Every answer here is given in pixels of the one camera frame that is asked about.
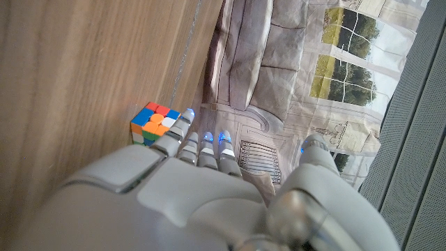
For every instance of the printed sofa room backdrop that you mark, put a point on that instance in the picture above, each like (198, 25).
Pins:
(278, 69)

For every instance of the colourful puzzle cube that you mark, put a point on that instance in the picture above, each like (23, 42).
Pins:
(153, 122)

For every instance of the grey perforated acoustic panel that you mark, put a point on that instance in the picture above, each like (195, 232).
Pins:
(418, 157)

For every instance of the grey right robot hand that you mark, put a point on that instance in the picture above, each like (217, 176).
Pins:
(174, 202)

